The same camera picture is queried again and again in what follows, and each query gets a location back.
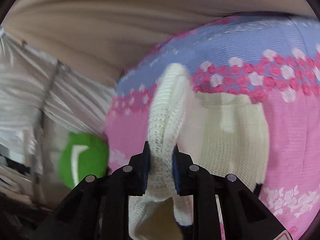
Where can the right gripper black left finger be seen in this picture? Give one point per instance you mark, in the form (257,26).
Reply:
(98,208)

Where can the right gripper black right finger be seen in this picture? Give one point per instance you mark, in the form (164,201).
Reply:
(223,207)

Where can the cream knitted sweater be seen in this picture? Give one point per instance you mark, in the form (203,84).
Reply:
(223,133)

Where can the green plastic stool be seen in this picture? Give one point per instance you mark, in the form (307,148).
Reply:
(84,154)

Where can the white striped fabric cover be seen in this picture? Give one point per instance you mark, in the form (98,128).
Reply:
(42,102)

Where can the pink floral bed quilt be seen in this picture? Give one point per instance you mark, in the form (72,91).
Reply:
(272,59)

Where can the beige curtain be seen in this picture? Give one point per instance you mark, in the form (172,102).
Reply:
(101,38)

